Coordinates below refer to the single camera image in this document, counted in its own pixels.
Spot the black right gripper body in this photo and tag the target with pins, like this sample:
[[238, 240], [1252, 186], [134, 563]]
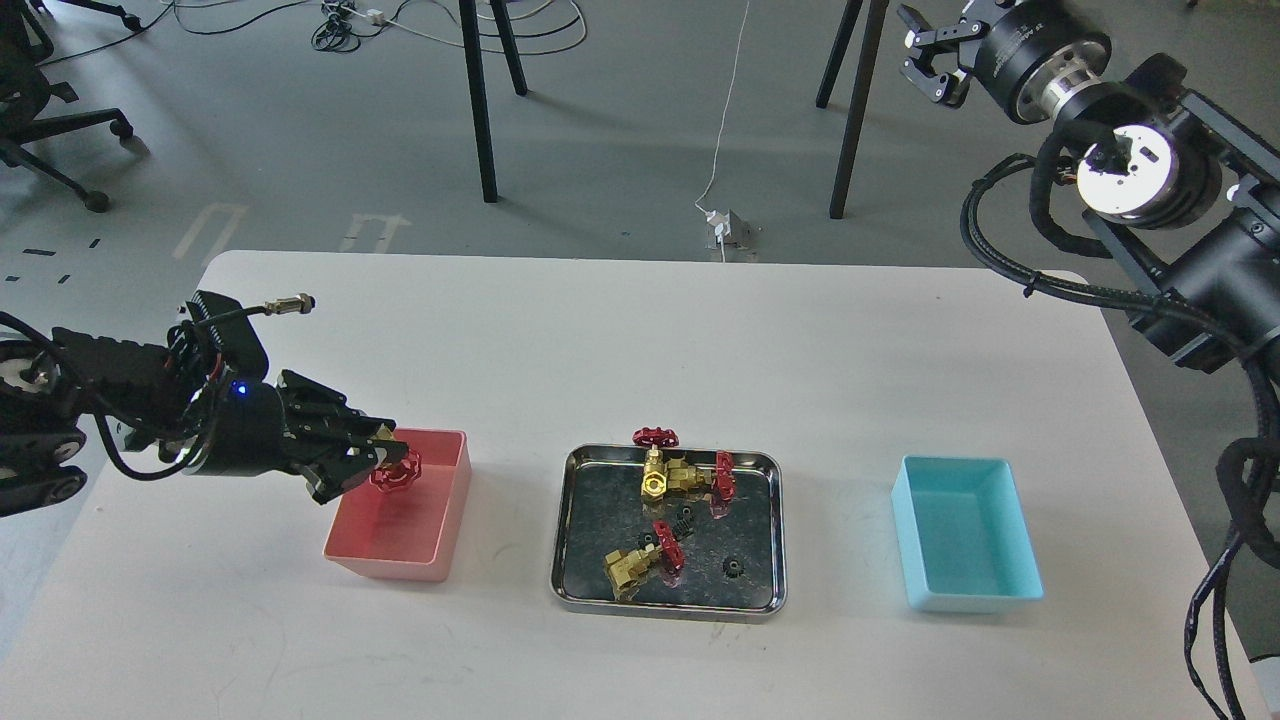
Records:
[[1021, 46]]

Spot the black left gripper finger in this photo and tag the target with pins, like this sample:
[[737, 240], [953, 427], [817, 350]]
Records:
[[339, 426], [334, 473]]

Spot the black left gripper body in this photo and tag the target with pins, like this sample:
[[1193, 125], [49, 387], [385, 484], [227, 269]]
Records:
[[290, 426]]

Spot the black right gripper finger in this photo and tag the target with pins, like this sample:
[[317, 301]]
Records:
[[940, 60]]

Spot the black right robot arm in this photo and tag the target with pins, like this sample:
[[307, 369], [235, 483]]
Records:
[[1154, 176]]

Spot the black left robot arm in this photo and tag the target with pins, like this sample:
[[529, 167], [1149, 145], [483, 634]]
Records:
[[198, 403]]

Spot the pink plastic box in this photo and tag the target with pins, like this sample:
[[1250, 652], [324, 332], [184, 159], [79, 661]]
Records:
[[407, 535]]

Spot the brass valve front red handwheel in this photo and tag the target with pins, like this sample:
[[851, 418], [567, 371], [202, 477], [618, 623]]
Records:
[[627, 570]]

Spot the brass valve upright red handwheel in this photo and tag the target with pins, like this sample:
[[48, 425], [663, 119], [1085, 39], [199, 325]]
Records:
[[655, 483]]

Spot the brass valve side red handwheel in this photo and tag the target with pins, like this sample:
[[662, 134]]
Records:
[[684, 477]]

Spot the light blue plastic box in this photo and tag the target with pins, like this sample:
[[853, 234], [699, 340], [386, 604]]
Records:
[[963, 537]]

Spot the black tripod stand right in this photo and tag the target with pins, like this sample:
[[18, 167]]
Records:
[[872, 14]]

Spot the shiny metal tray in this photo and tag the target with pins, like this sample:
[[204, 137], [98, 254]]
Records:
[[601, 511]]

